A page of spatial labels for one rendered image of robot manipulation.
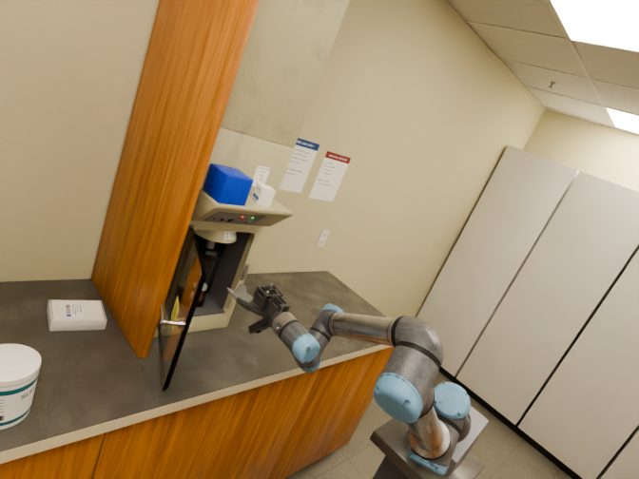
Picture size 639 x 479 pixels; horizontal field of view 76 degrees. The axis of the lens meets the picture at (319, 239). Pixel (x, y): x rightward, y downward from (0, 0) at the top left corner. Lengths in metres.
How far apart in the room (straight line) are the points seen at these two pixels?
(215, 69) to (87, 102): 0.55
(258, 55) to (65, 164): 0.76
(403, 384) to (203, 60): 0.98
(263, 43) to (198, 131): 0.32
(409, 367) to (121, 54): 1.30
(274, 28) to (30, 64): 0.72
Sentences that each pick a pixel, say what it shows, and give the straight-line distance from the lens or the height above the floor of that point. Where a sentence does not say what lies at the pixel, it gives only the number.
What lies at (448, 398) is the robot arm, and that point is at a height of 1.23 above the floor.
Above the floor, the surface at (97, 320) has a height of 0.98.
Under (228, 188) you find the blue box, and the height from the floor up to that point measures 1.56.
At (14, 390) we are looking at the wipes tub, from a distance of 1.20.
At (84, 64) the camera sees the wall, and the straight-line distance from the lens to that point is 1.58.
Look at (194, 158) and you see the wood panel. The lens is 1.22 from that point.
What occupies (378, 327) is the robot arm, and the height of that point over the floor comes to 1.40.
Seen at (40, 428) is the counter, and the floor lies 0.94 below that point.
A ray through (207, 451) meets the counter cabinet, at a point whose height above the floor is 0.59.
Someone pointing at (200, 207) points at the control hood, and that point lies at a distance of 1.31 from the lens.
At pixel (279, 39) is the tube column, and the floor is 2.00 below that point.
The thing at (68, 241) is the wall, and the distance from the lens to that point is 1.78.
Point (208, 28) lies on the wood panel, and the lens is 1.29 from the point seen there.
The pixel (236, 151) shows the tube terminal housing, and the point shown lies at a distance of 1.35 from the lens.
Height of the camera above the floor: 1.88
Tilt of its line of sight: 17 degrees down
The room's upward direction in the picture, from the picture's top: 23 degrees clockwise
